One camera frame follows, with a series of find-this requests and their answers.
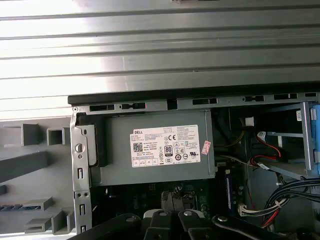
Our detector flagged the grey parts rack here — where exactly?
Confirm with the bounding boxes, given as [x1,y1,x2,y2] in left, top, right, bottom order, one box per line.
[0,116,76,237]

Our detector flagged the grey power supply unit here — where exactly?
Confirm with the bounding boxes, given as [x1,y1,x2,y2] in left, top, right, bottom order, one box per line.
[91,109,216,187]

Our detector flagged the black PC case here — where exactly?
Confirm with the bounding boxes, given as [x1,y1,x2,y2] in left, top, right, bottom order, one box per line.
[67,91,320,240]

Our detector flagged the green motherboard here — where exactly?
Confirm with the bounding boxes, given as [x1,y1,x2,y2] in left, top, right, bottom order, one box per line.
[91,154,251,226]

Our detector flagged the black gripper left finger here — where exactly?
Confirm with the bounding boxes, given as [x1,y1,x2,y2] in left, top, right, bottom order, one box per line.
[72,191,176,240]

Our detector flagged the tall grey drive cage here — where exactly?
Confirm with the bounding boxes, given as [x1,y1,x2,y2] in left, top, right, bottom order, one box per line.
[272,101,320,181]

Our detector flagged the thick black cable bundle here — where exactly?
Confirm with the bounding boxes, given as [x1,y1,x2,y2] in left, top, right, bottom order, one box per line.
[237,178,320,230]

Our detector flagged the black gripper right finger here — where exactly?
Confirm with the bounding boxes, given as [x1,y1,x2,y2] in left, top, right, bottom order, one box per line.
[172,191,301,240]

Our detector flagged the blue plastic drive rails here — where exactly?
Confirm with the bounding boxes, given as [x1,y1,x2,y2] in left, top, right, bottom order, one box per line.
[309,102,320,176]

